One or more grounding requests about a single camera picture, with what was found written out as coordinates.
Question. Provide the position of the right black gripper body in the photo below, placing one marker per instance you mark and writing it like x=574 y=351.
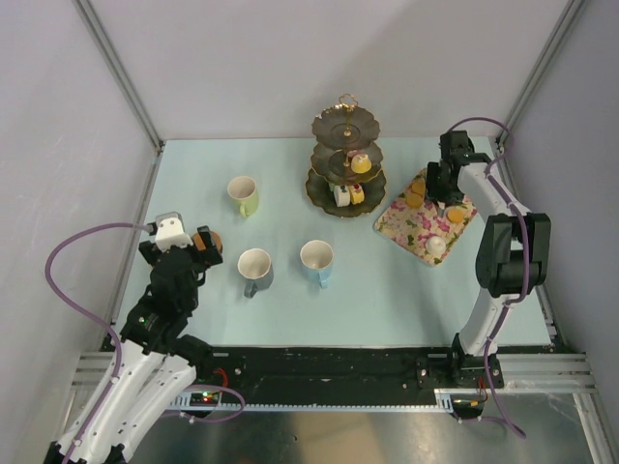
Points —
x=439 y=188

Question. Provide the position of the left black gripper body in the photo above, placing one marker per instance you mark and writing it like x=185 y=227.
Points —
x=192 y=301

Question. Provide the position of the orange macaron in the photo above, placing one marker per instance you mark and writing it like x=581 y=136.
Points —
x=414 y=200
x=419 y=187
x=456 y=215

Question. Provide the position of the yellow round pastry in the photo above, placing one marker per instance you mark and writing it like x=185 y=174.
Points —
x=361 y=163

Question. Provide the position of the white cupcake pastry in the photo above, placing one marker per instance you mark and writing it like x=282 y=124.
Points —
x=435 y=246

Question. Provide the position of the white cup pastry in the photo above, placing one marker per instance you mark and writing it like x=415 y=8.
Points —
x=342 y=196

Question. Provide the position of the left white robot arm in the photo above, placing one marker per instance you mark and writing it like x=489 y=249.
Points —
x=153 y=359

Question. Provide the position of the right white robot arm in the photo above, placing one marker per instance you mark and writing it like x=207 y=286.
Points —
x=512 y=258

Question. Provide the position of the wooden coaster stack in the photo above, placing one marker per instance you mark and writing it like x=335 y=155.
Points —
x=208 y=243

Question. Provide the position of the grey mug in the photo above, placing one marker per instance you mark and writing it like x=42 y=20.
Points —
x=256 y=268

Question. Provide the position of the green mug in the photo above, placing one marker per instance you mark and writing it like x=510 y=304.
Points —
x=243 y=191

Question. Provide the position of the floral rectangular tray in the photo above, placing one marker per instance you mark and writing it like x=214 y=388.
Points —
x=409 y=228

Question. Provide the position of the circuit board with leds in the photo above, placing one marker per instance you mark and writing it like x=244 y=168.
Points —
x=205 y=398

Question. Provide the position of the blue mug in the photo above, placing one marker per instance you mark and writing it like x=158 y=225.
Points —
x=317 y=259

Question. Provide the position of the three-tier dark cake stand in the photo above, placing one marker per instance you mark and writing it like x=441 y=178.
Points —
x=338 y=129

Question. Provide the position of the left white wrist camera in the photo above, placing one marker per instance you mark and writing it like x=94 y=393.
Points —
x=169 y=231

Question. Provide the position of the right aluminium frame post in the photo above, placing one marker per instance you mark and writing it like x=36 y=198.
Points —
x=556 y=40

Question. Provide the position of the aluminium frame post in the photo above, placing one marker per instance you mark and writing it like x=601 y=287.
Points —
x=556 y=40
x=113 y=61

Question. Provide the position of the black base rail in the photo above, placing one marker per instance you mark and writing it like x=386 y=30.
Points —
x=328 y=377

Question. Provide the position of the left aluminium frame post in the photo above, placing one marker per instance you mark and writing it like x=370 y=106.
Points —
x=113 y=61

